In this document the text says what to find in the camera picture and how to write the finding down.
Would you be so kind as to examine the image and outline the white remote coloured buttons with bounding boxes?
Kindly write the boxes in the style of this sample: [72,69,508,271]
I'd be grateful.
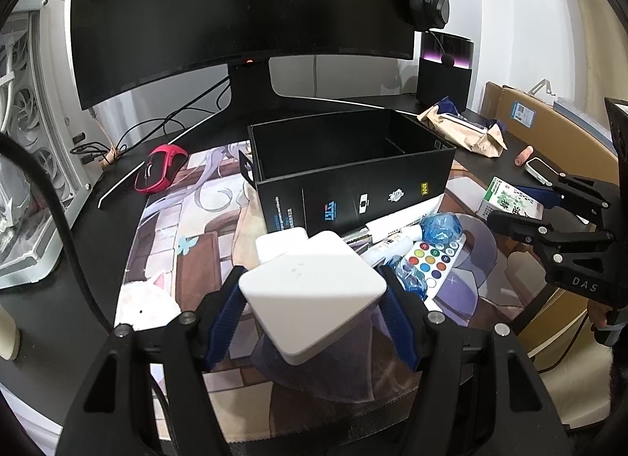
[400,239,462,300]

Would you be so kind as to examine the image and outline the black speaker with purple glow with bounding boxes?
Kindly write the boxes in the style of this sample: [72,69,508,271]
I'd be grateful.
[416,30,476,111]

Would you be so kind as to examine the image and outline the black curved monitor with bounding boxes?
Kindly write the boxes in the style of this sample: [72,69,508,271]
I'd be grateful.
[70,0,420,118]

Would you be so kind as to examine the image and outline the black cardboard box container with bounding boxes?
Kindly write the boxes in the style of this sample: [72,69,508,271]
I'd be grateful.
[239,109,457,236]

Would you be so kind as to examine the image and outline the white wet wipes pack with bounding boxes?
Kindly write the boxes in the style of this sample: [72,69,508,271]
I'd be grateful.
[417,95,508,157]

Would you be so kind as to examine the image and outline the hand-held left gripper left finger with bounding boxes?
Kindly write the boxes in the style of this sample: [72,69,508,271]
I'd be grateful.
[54,264,251,456]

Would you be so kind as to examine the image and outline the person's right hand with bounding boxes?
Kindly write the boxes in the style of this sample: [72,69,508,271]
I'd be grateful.
[586,299,614,334]

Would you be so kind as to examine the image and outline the black headphones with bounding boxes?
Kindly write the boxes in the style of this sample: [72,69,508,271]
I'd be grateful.
[395,0,457,67]

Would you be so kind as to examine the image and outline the large white charger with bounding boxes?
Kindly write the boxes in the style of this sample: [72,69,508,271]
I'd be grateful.
[238,230,388,366]

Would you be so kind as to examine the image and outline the cream plastic object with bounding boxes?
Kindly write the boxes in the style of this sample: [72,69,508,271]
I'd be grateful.
[0,311,21,363]

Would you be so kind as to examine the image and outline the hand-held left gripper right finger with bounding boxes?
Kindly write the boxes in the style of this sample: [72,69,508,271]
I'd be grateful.
[378,264,575,456]

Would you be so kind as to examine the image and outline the white small labelled box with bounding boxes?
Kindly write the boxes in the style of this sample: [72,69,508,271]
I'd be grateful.
[362,234,412,268]

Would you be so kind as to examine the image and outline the printed desk mat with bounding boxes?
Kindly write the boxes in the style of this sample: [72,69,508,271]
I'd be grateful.
[115,139,562,432]

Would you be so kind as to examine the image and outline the white computer case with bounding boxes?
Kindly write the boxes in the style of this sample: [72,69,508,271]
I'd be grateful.
[0,0,106,290]

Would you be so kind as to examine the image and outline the brown cardboard box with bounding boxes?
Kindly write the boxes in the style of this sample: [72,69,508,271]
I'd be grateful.
[478,80,620,182]

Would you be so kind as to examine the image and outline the white black small device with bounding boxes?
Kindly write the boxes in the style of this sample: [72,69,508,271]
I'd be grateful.
[524,158,565,187]

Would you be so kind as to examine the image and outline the black cable bundle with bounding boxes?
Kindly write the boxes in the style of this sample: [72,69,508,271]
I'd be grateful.
[71,78,234,167]

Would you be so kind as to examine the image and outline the red computer mouse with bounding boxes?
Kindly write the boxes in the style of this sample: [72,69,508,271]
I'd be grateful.
[134,144,188,194]

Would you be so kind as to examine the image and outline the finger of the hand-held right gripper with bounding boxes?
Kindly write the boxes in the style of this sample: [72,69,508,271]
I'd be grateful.
[486,210,616,265]
[515,174,616,215]

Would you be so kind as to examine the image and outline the white charger with prongs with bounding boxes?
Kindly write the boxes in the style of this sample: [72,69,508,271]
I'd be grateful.
[255,228,309,265]

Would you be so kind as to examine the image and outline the green white medicine box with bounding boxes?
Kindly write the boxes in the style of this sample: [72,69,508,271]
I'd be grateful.
[475,176,545,221]

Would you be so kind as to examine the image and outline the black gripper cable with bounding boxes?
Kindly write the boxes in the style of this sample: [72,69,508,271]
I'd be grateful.
[0,132,119,334]

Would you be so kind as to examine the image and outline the white tube black cap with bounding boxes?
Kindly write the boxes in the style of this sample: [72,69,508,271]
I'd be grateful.
[341,211,429,247]

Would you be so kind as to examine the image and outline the blue clear plastic packet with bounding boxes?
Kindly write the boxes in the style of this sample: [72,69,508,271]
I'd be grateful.
[421,212,464,243]
[392,257,429,300]

